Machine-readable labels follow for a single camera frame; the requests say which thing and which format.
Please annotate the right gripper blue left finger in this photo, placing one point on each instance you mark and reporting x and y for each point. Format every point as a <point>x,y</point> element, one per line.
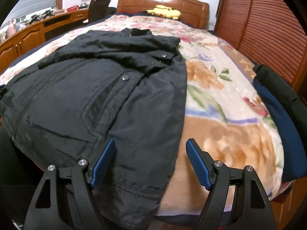
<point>49,207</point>

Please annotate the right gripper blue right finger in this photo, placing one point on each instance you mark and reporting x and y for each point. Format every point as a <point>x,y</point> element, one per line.
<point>251,208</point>

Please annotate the black jacket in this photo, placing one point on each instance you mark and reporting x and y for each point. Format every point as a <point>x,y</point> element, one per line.
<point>128,85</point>

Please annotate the dark folded clothes pile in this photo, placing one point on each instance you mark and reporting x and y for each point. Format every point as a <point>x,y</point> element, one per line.
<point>289,114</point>

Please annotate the floral blanket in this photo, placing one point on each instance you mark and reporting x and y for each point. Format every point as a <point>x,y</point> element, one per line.
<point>223,111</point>

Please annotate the wooden desk cabinet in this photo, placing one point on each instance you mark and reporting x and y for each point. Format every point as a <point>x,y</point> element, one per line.
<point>38,33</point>

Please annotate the pink plush toy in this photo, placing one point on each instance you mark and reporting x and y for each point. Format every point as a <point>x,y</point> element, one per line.
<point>11,30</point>

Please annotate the wooden louvred wardrobe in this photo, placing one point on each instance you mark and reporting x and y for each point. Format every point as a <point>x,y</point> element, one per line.
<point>267,32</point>

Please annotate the red basket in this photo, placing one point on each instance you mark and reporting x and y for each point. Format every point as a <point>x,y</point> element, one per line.
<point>72,8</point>

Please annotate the wooden headboard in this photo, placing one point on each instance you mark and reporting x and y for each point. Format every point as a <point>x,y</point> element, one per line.
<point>193,12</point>

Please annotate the dark wooden chair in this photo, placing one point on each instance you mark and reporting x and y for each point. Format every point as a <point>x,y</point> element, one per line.
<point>97,10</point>

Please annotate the yellow Pikachu plush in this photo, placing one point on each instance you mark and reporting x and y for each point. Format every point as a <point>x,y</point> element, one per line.
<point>165,12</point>

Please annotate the grey window blind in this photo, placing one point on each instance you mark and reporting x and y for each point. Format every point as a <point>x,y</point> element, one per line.
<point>25,7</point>

